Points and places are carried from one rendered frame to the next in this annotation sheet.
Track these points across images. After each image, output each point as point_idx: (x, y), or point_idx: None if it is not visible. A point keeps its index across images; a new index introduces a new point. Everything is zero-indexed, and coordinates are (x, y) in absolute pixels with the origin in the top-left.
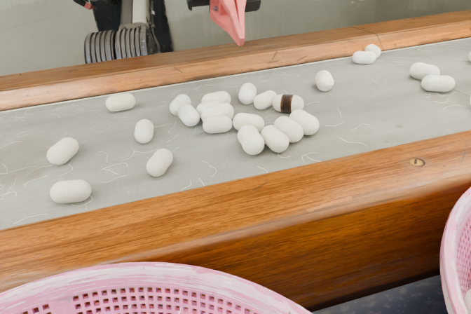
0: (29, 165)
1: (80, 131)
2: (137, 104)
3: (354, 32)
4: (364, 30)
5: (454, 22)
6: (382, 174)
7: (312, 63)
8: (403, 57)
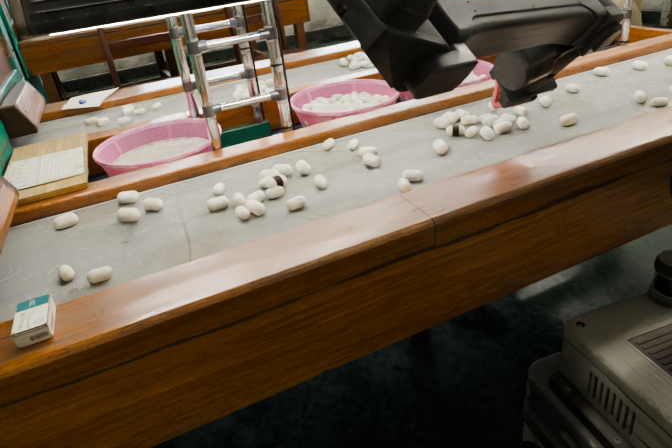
0: (557, 102)
1: (567, 113)
2: (566, 128)
3: (424, 198)
4: (412, 204)
5: (299, 227)
6: (408, 103)
7: None
8: (375, 193)
